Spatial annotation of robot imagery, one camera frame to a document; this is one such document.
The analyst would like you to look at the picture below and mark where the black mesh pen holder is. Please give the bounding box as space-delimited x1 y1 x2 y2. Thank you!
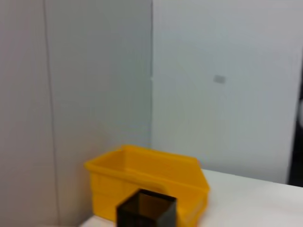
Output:
116 189 178 227

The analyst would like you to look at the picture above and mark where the yellow plastic storage bin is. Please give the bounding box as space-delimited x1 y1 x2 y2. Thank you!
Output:
83 144 211 227

